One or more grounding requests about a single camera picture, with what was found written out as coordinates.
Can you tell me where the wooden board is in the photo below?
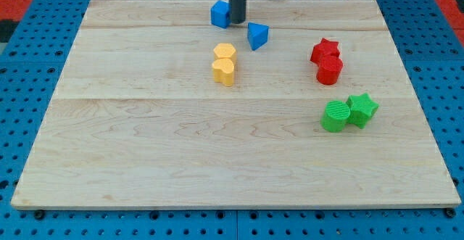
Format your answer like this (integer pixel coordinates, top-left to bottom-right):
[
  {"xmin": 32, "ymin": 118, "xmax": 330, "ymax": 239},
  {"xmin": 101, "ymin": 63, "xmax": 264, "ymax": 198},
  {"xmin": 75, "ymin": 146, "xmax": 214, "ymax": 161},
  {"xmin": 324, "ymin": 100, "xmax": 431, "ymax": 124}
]
[{"xmin": 11, "ymin": 0, "xmax": 461, "ymax": 210}]

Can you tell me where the blue triangle block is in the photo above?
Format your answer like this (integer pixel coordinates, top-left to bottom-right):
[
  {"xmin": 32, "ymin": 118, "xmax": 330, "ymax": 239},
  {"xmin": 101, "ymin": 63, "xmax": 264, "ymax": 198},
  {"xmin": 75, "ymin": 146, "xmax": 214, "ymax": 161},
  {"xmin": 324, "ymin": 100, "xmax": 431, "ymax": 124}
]
[{"xmin": 247, "ymin": 22, "xmax": 269, "ymax": 51}]

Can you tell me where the yellow heart block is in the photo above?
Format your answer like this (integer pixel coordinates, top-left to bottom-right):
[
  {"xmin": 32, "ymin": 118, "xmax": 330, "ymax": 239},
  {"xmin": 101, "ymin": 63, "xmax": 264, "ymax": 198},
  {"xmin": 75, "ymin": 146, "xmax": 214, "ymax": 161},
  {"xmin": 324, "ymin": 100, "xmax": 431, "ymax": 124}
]
[{"xmin": 212, "ymin": 58, "xmax": 235, "ymax": 87}]

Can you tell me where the yellow hexagon block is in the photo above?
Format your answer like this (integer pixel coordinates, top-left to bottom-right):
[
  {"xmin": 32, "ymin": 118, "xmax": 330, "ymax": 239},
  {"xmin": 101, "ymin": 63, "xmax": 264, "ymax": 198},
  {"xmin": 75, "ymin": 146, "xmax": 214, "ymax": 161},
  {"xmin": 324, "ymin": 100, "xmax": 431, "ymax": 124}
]
[{"xmin": 213, "ymin": 43, "xmax": 237, "ymax": 64}]

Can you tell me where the blue cube block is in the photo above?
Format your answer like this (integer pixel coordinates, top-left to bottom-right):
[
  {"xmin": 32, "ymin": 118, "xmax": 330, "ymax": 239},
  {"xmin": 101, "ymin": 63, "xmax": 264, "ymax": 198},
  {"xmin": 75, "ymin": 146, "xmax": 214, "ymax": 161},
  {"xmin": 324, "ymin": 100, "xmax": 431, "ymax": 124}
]
[{"xmin": 210, "ymin": 0, "xmax": 231, "ymax": 28}]

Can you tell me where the green cylinder block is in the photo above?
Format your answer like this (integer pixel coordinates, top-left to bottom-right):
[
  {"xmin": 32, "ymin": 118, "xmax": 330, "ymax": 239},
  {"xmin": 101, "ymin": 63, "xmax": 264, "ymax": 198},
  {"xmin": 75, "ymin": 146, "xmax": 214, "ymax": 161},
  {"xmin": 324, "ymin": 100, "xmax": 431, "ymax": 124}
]
[{"xmin": 320, "ymin": 100, "xmax": 350, "ymax": 133}]

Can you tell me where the red cylinder block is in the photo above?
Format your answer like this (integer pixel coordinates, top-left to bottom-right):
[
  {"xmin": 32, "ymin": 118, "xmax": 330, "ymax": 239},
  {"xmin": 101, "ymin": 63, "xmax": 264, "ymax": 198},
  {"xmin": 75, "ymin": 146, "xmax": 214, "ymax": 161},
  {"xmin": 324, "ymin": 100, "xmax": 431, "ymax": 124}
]
[{"xmin": 316, "ymin": 56, "xmax": 344, "ymax": 85}]

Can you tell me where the red star block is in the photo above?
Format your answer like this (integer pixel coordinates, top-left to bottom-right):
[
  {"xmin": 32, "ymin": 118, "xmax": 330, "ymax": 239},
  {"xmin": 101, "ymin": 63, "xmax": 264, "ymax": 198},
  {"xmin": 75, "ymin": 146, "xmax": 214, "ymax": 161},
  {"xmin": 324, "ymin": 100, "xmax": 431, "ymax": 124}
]
[{"xmin": 310, "ymin": 38, "xmax": 340, "ymax": 64}]

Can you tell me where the green star block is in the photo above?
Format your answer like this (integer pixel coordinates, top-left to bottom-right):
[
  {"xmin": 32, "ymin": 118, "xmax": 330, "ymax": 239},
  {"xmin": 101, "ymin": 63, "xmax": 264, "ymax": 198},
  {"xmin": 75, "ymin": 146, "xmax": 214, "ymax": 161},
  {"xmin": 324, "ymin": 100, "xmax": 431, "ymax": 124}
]
[{"xmin": 346, "ymin": 93, "xmax": 379, "ymax": 129}]

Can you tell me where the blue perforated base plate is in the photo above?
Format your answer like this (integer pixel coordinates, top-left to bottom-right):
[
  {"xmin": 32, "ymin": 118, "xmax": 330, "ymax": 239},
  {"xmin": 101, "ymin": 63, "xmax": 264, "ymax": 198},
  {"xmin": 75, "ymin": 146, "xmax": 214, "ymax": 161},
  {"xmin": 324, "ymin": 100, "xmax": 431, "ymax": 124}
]
[{"xmin": 1, "ymin": 0, "xmax": 463, "ymax": 239}]

